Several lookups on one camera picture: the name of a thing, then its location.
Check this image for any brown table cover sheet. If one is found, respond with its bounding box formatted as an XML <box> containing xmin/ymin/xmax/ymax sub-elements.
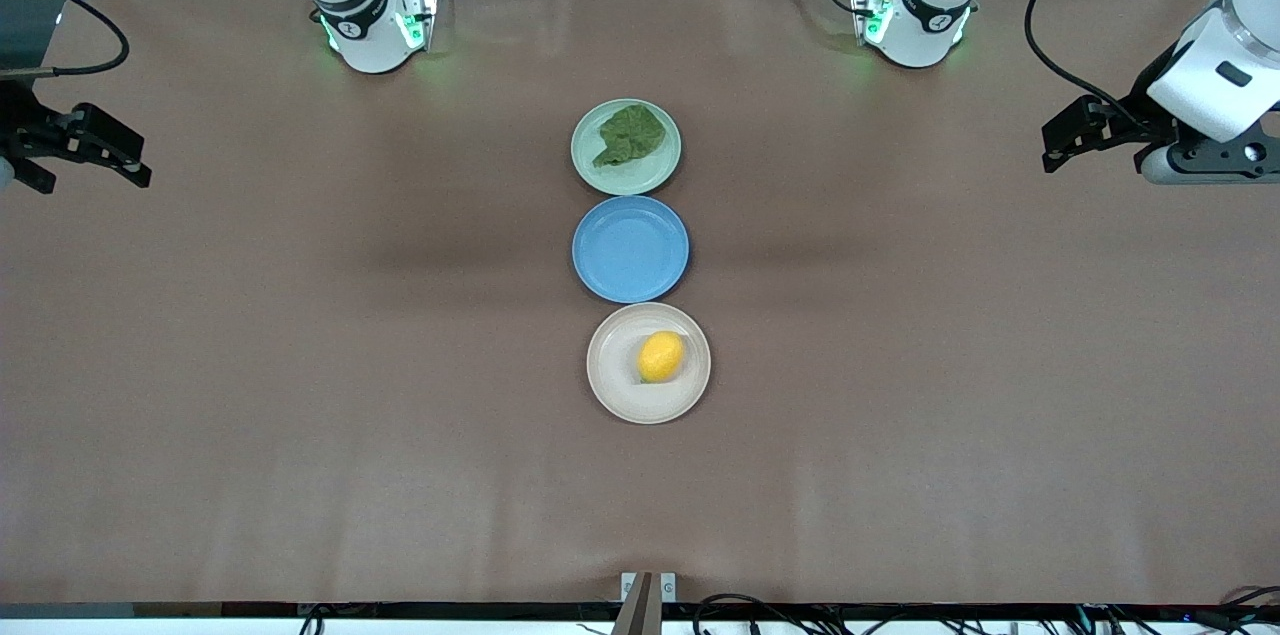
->
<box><xmin>0</xmin><ymin>0</ymin><xmax>1280</xmax><ymax>606</ymax></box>

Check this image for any green lettuce leaf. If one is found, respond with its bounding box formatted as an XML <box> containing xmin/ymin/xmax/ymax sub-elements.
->
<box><xmin>592</xmin><ymin>105</ymin><xmax>669</xmax><ymax>168</ymax></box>

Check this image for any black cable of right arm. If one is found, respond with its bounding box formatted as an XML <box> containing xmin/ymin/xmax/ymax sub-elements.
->
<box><xmin>0</xmin><ymin>0</ymin><xmax>132</xmax><ymax>76</ymax></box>

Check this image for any blue plate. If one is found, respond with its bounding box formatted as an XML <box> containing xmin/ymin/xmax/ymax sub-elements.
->
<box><xmin>572</xmin><ymin>196</ymin><xmax>691</xmax><ymax>304</ymax></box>

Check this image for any beige plate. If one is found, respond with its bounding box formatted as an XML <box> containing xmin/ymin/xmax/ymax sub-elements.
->
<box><xmin>586</xmin><ymin>302</ymin><xmax>712</xmax><ymax>425</ymax></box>

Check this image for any pale green plate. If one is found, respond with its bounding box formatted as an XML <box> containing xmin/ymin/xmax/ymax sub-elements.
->
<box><xmin>570</xmin><ymin>99</ymin><xmax>683</xmax><ymax>196</ymax></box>

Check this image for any white connector box green light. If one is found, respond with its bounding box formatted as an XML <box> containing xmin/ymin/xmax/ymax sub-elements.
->
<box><xmin>850</xmin><ymin>0</ymin><xmax>893</xmax><ymax>44</ymax></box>
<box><xmin>400</xmin><ymin>0</ymin><xmax>439</xmax><ymax>51</ymax></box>

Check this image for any yellow lemon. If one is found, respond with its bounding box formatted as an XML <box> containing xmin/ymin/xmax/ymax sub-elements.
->
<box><xmin>637</xmin><ymin>331</ymin><xmax>686</xmax><ymax>384</ymax></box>

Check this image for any grey metal bracket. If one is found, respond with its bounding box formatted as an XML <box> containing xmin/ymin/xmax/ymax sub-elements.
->
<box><xmin>620</xmin><ymin>572</ymin><xmax>677</xmax><ymax>604</ymax></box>

